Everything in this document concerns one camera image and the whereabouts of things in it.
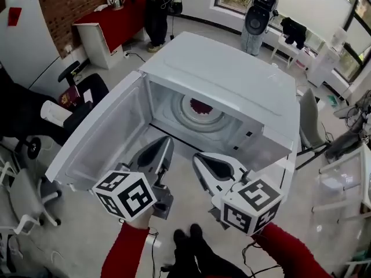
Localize white cylindrical jug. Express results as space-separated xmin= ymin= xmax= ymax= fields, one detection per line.
xmin=39 ymin=100 xmax=73 ymax=129

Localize person's black right shoe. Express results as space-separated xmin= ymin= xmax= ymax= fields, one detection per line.
xmin=190 ymin=223 xmax=203 ymax=243

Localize white round plate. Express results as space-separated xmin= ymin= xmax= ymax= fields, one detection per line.
xmin=181 ymin=94 xmax=224 ymax=120

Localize black office chair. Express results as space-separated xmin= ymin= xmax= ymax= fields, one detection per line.
xmin=0 ymin=61 xmax=110 ymax=159

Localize white frame side table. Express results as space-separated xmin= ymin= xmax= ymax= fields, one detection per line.
xmin=311 ymin=143 xmax=371 ymax=222

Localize white refrigerator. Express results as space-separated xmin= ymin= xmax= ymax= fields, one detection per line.
xmin=0 ymin=0 xmax=63 ymax=94

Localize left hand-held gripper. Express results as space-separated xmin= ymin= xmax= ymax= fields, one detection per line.
xmin=92 ymin=136 xmax=174 ymax=222

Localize red cloth covered cabinet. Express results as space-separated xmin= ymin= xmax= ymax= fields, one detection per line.
xmin=71 ymin=0 xmax=148 ymax=71

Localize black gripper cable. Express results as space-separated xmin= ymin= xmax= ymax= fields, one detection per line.
xmin=242 ymin=240 xmax=283 ymax=278
xmin=147 ymin=226 xmax=163 ymax=273

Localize white water dispenser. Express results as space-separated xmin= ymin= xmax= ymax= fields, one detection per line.
xmin=307 ymin=27 xmax=348 ymax=88

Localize person's black left shoe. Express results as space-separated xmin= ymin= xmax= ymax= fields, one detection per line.
xmin=173 ymin=229 xmax=190 ymax=249

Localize white microwave oven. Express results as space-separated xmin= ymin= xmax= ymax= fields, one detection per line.
xmin=45 ymin=31 xmax=301 ymax=192

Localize black garment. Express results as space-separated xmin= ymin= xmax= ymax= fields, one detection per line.
xmin=280 ymin=16 xmax=307 ymax=50

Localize red gold printed box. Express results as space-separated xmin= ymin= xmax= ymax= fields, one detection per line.
xmin=57 ymin=85 xmax=81 ymax=108

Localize pile of dark red beans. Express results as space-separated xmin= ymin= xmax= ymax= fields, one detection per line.
xmin=190 ymin=97 xmax=214 ymax=115

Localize grey black-legged dining chair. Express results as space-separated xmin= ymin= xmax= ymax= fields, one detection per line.
xmin=296 ymin=88 xmax=333 ymax=170

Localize white stool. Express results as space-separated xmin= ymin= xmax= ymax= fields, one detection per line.
xmin=271 ymin=32 xmax=310 ymax=69

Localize person's left forearm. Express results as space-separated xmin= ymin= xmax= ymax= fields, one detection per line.
xmin=100 ymin=206 xmax=155 ymax=278

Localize grey white office chair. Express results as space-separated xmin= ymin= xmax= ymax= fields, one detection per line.
xmin=0 ymin=166 xmax=63 ymax=236

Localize person's black shoe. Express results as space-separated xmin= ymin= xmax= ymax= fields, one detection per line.
xmin=173 ymin=229 xmax=190 ymax=249
xmin=190 ymin=223 xmax=203 ymax=243

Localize person's right forearm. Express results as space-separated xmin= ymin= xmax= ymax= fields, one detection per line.
xmin=250 ymin=221 xmax=334 ymax=278

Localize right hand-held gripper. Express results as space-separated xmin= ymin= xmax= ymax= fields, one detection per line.
xmin=192 ymin=152 xmax=285 ymax=237

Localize person's black trousers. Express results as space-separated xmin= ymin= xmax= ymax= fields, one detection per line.
xmin=173 ymin=236 xmax=250 ymax=278

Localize black framed window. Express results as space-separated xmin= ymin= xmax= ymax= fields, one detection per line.
xmin=214 ymin=0 xmax=371 ymax=83

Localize red paper square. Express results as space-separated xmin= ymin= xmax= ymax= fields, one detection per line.
xmin=7 ymin=6 xmax=23 ymax=27

